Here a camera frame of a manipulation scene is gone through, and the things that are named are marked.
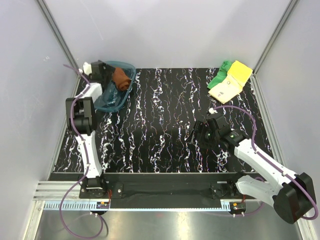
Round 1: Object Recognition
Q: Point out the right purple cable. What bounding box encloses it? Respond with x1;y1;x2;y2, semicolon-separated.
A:
212;104;318;221

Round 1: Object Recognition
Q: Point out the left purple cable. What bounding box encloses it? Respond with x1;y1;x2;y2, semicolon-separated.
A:
58;64;110;238

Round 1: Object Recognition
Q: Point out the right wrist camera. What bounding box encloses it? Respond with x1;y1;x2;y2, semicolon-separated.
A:
208;108;218;115

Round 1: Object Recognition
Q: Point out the green towel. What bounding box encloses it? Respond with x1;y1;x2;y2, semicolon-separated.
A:
207;60;233;90

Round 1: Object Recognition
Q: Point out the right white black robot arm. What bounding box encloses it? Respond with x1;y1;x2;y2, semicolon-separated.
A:
186;113;317;224

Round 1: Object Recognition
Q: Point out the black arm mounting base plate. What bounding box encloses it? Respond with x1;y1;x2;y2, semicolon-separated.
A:
79;172;245;200

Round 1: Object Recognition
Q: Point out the yellow towel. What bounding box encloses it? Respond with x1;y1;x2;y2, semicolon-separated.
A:
227;60;253;87

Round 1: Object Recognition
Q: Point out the brown towel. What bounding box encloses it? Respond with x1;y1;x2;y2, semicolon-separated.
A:
112;67;131;91

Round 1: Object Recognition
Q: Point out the aluminium frame rail front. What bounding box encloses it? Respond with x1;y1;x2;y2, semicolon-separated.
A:
32;179;305;213

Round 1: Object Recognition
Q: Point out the right aluminium frame post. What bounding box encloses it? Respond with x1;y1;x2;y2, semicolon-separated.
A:
253;0;301;75

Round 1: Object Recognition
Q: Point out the purple cable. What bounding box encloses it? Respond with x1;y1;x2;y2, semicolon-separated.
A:
212;104;318;221
58;64;110;238

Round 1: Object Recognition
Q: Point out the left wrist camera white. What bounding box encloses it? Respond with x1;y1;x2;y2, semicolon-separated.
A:
78;62;92;76

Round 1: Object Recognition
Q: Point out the cream towel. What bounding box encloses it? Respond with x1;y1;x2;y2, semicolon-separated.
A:
208;74;247;104

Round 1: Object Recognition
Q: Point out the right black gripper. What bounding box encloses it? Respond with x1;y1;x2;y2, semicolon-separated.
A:
185;120;220;151

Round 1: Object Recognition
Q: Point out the teal transparent plastic bin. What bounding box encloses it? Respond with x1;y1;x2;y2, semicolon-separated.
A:
94;61;137;113

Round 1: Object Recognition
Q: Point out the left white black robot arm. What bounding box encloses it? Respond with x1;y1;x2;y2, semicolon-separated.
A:
65;60;115;198

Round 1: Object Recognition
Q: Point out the left aluminium frame post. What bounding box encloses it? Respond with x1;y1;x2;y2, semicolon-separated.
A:
35;0;79;69

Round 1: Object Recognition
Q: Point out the aluminium frame post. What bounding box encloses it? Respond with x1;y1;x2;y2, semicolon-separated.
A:
35;0;79;69
253;0;301;75

